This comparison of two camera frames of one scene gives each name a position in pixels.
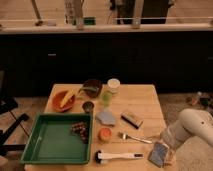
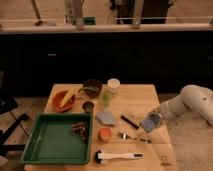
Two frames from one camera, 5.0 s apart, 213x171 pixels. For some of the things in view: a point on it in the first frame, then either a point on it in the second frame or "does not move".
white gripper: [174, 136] -> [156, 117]
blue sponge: [158, 154] -> [148, 124]
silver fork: [126, 136] does not move
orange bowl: [63, 101] does not move
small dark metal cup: [88, 106] does not move
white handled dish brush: [101, 157] does not move
